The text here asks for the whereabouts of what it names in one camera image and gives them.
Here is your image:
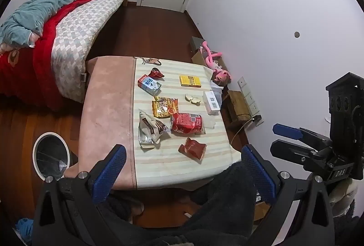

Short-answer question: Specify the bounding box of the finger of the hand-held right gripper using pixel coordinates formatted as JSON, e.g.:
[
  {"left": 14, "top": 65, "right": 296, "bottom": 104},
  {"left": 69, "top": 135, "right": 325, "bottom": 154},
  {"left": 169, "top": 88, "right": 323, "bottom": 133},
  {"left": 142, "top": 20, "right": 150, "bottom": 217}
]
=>
[
  {"left": 272, "top": 123, "right": 333, "bottom": 150},
  {"left": 270, "top": 140, "right": 327, "bottom": 171}
]

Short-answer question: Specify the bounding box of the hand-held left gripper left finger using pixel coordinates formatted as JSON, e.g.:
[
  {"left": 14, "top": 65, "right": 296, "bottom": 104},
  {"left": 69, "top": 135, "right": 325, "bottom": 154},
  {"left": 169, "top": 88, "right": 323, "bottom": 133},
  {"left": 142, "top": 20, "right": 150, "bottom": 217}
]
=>
[{"left": 32, "top": 144, "right": 127, "bottom": 246}]

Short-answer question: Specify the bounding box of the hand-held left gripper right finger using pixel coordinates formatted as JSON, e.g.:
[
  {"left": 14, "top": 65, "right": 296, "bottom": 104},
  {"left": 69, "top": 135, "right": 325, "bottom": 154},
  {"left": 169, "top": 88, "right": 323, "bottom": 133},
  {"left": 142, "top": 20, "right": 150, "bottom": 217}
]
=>
[{"left": 240, "top": 144, "right": 335, "bottom": 246}]

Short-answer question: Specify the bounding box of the silver snack bag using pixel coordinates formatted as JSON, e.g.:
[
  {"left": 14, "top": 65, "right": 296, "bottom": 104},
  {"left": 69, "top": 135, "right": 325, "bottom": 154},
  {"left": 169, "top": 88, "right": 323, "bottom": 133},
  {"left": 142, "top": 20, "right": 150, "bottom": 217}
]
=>
[{"left": 138, "top": 110, "right": 171, "bottom": 149}]

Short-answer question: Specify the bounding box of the white rimmed trash bin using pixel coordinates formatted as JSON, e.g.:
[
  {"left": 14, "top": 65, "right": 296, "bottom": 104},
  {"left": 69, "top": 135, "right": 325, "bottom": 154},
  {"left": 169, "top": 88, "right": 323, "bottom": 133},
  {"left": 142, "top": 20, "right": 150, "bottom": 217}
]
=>
[{"left": 32, "top": 132, "right": 71, "bottom": 180}]

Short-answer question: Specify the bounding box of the bright red snack wrapper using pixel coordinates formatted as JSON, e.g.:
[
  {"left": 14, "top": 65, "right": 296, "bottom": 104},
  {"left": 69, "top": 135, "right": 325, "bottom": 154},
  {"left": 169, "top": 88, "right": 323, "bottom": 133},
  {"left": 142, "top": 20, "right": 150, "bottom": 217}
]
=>
[{"left": 178, "top": 137, "right": 207, "bottom": 161}]

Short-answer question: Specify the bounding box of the golden snack bag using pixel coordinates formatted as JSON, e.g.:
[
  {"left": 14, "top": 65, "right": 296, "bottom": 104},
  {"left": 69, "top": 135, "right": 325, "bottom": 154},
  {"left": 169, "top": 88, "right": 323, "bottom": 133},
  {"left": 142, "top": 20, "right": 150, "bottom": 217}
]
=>
[{"left": 152, "top": 97, "right": 179, "bottom": 118}]

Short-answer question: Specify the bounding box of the red soda can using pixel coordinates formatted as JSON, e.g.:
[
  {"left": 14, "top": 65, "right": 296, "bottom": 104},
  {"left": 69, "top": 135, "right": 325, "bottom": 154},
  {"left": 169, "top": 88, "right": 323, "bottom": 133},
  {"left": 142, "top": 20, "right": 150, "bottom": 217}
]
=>
[{"left": 170, "top": 113, "right": 203, "bottom": 135}]

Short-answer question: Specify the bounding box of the blue and red milk carton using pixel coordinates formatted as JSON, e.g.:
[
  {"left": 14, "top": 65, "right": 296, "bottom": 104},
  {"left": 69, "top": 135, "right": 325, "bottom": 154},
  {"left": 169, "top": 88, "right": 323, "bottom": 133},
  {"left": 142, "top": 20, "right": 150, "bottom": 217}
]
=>
[{"left": 138, "top": 74, "right": 162, "bottom": 96}]

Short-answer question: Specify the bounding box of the flat cardboard piece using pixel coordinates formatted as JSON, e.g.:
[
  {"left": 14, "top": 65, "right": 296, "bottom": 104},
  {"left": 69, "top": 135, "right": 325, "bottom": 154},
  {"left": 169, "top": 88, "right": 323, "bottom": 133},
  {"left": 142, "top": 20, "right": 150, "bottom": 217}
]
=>
[{"left": 253, "top": 192, "right": 271, "bottom": 221}]

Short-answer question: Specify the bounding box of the white power strip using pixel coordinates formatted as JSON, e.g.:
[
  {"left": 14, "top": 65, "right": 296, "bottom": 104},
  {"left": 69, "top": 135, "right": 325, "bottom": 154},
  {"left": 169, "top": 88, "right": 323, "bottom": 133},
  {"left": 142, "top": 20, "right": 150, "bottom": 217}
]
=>
[{"left": 237, "top": 77, "right": 264, "bottom": 125}]

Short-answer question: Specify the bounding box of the person's dark fleece clothing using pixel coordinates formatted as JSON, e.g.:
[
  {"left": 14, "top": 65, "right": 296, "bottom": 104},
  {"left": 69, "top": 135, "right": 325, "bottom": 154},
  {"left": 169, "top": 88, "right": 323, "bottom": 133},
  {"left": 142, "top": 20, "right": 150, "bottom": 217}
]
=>
[{"left": 154, "top": 162, "right": 258, "bottom": 246}]

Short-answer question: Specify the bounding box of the wooden stool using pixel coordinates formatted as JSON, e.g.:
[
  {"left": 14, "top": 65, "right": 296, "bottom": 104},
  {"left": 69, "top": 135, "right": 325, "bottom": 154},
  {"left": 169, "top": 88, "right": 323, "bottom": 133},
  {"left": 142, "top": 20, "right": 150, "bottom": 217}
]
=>
[{"left": 227, "top": 90, "right": 253, "bottom": 122}]

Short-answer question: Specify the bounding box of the pink table cloth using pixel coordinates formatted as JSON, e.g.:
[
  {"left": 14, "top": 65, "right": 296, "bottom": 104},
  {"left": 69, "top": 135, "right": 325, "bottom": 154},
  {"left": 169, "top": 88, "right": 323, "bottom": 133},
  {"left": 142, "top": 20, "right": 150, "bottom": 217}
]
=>
[{"left": 64, "top": 56, "right": 138, "bottom": 190}]

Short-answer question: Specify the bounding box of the striped tablecloth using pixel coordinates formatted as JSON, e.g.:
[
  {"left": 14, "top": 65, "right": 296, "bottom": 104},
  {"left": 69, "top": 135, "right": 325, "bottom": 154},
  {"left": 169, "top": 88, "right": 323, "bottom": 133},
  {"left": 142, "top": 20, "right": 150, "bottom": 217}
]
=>
[{"left": 134, "top": 58, "right": 242, "bottom": 190}]

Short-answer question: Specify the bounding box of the white box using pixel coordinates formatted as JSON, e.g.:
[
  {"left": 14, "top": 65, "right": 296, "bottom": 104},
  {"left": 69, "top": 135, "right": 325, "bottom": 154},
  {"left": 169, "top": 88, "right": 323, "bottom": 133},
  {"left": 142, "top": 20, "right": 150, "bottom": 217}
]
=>
[{"left": 203, "top": 90, "right": 221, "bottom": 115}]

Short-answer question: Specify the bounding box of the clear plastic bag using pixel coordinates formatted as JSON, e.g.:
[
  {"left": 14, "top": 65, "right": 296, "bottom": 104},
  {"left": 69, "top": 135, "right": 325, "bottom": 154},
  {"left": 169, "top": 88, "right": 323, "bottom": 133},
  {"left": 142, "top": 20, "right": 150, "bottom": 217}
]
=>
[{"left": 210, "top": 81, "right": 225, "bottom": 93}]

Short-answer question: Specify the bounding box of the pink plush toy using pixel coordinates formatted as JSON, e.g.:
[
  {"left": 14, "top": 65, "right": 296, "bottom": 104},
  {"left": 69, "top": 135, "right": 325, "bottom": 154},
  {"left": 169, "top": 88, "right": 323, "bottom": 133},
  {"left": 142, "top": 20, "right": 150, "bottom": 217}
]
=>
[{"left": 199, "top": 41, "right": 231, "bottom": 84}]

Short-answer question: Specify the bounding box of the blue cloth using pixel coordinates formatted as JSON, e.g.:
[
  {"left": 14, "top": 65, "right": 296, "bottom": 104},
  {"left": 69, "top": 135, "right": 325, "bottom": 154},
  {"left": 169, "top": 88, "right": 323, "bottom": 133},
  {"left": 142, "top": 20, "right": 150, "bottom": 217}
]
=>
[{"left": 14, "top": 218, "right": 35, "bottom": 246}]

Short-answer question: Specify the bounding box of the yellow box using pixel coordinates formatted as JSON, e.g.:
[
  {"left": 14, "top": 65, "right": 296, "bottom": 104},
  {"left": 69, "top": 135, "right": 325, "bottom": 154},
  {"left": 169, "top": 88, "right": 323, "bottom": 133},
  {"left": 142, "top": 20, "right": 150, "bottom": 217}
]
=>
[{"left": 179, "top": 75, "right": 202, "bottom": 88}]

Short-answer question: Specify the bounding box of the dark red snack wrapper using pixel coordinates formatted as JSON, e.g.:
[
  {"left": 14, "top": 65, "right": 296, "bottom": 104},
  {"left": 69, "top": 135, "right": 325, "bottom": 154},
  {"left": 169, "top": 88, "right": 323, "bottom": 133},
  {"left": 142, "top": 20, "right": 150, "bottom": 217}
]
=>
[{"left": 150, "top": 67, "right": 165, "bottom": 81}]

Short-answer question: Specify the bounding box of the grey box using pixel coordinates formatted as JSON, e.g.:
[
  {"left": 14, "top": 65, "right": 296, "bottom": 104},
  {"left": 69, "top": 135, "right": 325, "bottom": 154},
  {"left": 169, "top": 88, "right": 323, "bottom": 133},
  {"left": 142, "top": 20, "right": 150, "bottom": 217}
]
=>
[{"left": 190, "top": 36, "right": 204, "bottom": 53}]

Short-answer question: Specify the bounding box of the checkered bed sheet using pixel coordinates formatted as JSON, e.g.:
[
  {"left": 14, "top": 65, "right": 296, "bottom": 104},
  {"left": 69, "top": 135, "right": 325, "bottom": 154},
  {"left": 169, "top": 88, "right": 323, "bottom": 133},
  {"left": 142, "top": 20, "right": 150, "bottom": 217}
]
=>
[{"left": 51, "top": 0, "right": 129, "bottom": 103}]

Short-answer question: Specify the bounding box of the white cable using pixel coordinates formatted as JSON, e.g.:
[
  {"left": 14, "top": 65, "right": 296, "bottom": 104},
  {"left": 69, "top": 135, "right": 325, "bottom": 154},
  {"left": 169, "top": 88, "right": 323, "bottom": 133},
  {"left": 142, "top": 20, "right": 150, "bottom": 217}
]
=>
[{"left": 230, "top": 119, "right": 255, "bottom": 147}]

